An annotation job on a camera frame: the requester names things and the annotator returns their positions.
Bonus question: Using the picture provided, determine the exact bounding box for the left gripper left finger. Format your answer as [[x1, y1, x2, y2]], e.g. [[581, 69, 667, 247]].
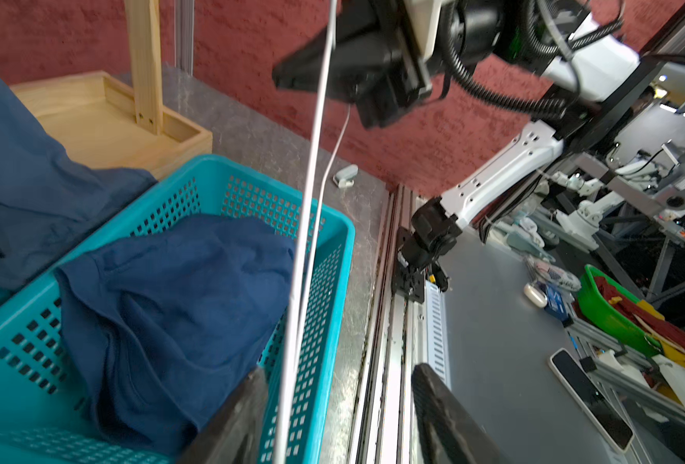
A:
[[177, 367, 268, 463]]

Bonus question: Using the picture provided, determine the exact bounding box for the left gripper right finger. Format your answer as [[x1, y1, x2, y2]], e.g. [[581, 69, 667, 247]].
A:
[[411, 363, 509, 464]]

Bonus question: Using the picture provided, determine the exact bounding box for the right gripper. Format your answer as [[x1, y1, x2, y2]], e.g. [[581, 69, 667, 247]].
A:
[[272, 1, 431, 129]]

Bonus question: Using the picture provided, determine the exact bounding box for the white wire hanger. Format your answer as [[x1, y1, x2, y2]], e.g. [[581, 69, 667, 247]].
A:
[[272, 1, 338, 463]]

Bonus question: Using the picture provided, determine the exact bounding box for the navy blue t-shirt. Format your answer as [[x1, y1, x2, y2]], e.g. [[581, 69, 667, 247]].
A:
[[55, 214, 295, 456]]

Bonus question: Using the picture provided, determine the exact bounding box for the grey-blue t-shirt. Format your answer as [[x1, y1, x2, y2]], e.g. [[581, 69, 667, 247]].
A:
[[0, 79, 156, 291]]

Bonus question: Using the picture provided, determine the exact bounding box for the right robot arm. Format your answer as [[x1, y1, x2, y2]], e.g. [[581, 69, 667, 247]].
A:
[[272, 1, 639, 300]]

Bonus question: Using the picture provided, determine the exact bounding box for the grey clothespin on table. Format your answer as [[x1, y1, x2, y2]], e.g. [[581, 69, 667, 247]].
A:
[[333, 164, 359, 189]]

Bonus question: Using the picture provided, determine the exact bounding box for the right corner aluminium profile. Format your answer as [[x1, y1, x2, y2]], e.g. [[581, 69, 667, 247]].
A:
[[174, 0, 196, 75]]

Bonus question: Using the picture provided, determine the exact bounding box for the white smartphone on desk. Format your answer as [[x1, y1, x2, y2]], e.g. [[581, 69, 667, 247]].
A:
[[549, 348, 634, 454]]

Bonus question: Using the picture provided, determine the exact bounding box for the green plastic bin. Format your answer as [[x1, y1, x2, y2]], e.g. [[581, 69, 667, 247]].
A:
[[576, 265, 685, 367]]

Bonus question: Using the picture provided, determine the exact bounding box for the teal plastic basket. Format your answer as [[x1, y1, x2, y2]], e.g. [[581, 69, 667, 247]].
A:
[[0, 155, 355, 463]]

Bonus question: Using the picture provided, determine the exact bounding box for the wooden clothes rack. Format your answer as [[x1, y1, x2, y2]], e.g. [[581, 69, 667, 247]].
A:
[[11, 1, 213, 179]]

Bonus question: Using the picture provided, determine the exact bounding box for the aluminium rail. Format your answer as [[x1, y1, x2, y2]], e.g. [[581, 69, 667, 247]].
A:
[[348, 185, 429, 463]]

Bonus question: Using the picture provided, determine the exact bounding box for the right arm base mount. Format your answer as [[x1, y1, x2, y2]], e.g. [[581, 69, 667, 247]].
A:
[[392, 226, 450, 304]]

